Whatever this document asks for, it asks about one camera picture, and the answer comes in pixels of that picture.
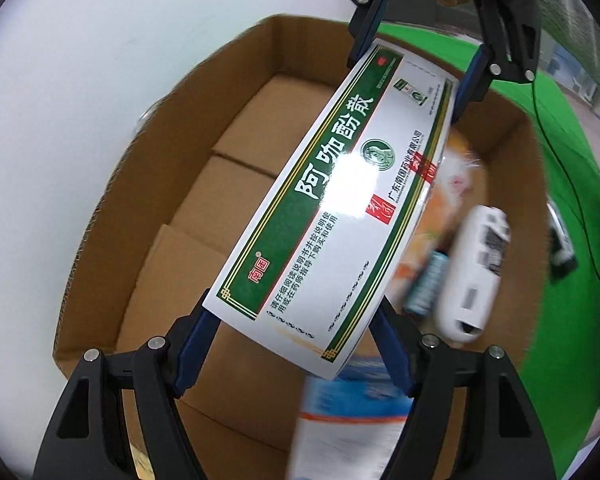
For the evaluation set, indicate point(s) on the blue and white medicine box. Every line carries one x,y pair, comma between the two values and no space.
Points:
350,410

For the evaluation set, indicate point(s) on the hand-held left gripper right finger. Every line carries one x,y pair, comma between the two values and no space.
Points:
392,350

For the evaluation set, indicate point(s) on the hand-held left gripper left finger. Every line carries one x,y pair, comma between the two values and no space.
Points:
199,332

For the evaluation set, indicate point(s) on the brown cardboard box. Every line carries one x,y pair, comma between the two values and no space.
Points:
220,200

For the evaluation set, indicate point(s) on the green and white medicine box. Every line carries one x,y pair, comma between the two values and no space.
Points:
330,185

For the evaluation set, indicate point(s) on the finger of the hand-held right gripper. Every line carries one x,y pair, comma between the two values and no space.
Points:
472,85
367,25

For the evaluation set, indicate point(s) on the green tablecloth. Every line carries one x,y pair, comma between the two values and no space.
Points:
570,335

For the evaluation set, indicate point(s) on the black and white small gadget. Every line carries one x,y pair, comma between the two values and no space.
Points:
562,245

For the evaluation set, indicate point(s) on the orange snack packet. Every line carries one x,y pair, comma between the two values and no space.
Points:
455,180

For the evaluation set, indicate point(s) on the small teal tube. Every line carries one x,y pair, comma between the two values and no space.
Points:
425,285

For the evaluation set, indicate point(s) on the white plastic bottle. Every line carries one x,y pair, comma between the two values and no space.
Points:
470,285

